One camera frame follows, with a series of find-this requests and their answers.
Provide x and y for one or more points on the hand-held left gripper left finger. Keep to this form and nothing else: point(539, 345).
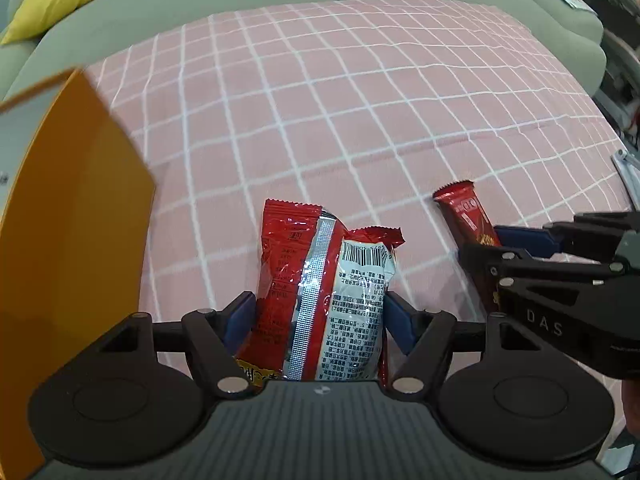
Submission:
point(240, 322)

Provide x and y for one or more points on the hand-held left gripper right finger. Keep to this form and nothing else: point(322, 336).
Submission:
point(400, 322)

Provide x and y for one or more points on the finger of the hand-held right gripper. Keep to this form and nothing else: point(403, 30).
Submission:
point(525, 240)
point(520, 266)

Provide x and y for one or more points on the slim red snack bar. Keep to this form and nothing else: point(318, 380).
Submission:
point(462, 210)

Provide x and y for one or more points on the large red snack packet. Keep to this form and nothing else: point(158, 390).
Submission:
point(285, 260)

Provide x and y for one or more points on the orange rimmed storage box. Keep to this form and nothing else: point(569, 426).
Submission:
point(75, 235)

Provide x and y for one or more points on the pink checked tablecloth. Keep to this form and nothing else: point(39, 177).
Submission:
point(350, 110)

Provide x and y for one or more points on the white metal bracket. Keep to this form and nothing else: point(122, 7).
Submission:
point(626, 167)

